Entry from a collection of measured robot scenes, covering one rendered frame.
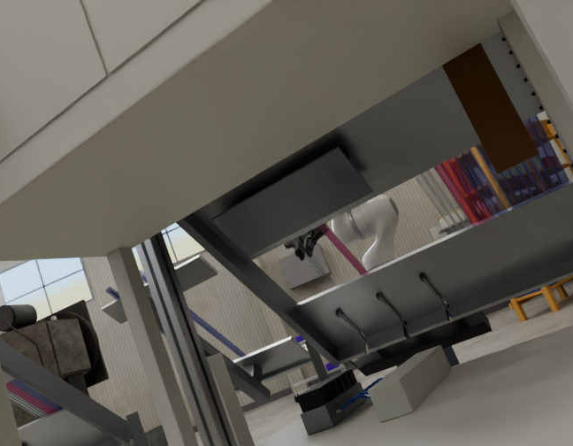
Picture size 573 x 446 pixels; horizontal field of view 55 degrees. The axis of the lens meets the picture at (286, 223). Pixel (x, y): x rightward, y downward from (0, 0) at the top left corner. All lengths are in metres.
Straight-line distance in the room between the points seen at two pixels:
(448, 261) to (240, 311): 10.06
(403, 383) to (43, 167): 0.51
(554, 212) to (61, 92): 0.94
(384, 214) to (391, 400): 1.12
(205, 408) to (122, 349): 11.08
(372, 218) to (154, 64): 1.41
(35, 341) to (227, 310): 5.24
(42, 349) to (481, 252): 5.94
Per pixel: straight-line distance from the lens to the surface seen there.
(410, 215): 11.06
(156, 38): 0.51
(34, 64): 0.62
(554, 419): 0.53
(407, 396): 0.77
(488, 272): 1.29
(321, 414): 0.92
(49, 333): 6.74
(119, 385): 12.13
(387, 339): 1.37
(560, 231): 1.25
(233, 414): 1.45
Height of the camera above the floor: 0.75
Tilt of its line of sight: 12 degrees up
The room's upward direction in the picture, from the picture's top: 22 degrees counter-clockwise
